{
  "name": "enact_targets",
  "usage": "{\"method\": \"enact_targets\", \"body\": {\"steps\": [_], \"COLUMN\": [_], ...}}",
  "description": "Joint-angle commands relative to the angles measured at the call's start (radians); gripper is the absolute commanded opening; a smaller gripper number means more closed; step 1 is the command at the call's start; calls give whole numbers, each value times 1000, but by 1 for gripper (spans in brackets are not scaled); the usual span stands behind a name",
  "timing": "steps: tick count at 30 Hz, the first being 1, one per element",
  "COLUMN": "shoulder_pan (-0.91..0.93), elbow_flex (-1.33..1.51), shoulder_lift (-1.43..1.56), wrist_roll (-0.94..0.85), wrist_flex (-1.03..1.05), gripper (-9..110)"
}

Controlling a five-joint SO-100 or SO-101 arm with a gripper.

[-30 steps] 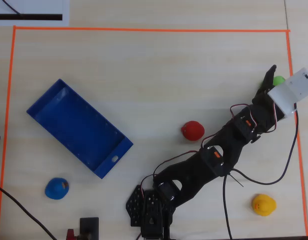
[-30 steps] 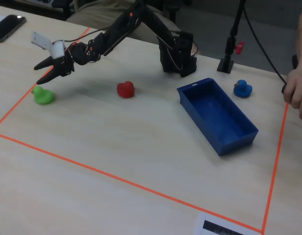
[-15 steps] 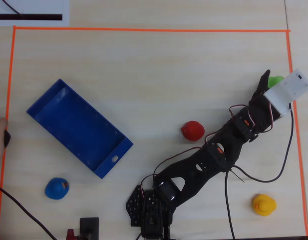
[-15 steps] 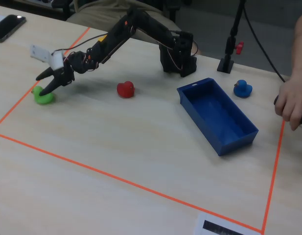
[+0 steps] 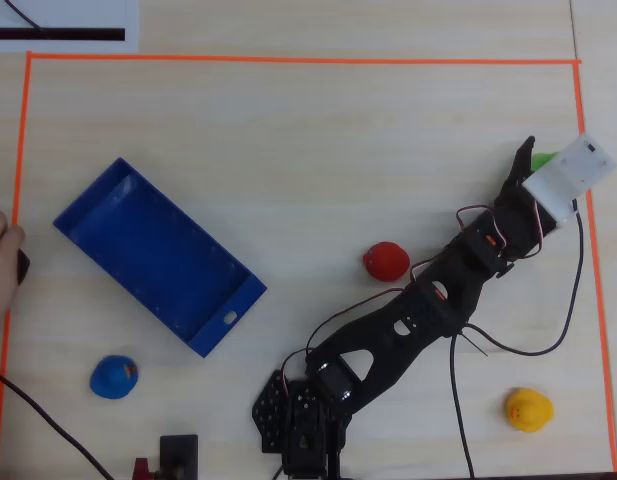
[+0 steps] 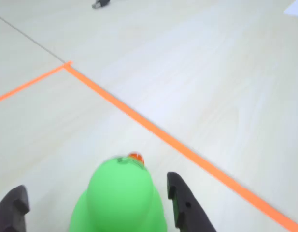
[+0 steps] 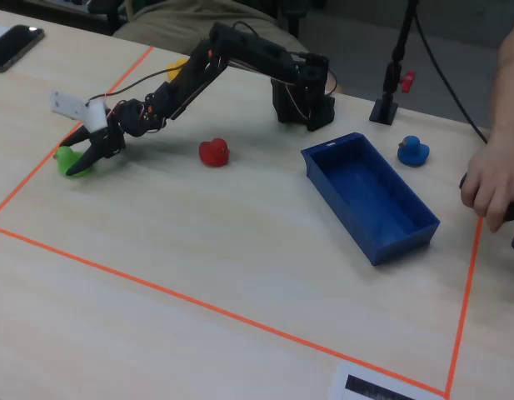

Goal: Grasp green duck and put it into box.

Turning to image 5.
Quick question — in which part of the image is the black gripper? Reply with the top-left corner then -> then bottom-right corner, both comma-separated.
491,135 -> 560,262

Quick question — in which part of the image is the green rubber duck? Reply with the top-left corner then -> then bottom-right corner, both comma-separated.
530,151 -> 560,172

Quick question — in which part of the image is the black handheld object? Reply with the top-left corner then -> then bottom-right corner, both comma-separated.
15,247 -> 32,287

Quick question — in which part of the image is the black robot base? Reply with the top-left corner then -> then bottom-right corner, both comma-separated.
251,368 -> 295,454

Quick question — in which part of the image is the red rubber duck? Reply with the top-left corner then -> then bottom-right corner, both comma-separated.
362,241 -> 411,284

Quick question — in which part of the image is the yellow rubber duck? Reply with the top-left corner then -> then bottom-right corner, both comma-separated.
504,387 -> 555,434

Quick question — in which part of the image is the blue plastic box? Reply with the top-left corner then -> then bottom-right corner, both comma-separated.
52,157 -> 268,359

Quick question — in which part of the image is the blue rubber duck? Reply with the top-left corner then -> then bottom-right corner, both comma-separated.
89,354 -> 140,400

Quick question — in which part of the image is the person's hand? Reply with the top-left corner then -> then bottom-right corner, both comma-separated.
0,202 -> 27,347

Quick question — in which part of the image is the orange tape strip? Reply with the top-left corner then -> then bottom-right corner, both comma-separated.
0,52 -> 35,467
571,60 -> 617,474
26,51 -> 583,67

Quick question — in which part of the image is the white paper with black bar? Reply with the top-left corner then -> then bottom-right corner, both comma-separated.
0,0 -> 140,53

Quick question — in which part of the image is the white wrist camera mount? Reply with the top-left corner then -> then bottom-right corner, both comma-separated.
521,132 -> 617,228

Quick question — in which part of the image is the red white servo wire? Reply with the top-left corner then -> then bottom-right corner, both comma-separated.
456,197 -> 546,262

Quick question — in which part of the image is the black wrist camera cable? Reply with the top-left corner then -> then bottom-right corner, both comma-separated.
449,198 -> 586,480

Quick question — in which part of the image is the thin black cable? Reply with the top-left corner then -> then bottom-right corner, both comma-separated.
2,0 -> 45,32

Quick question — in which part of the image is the black stand cable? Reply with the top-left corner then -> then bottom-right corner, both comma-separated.
0,366 -> 115,480

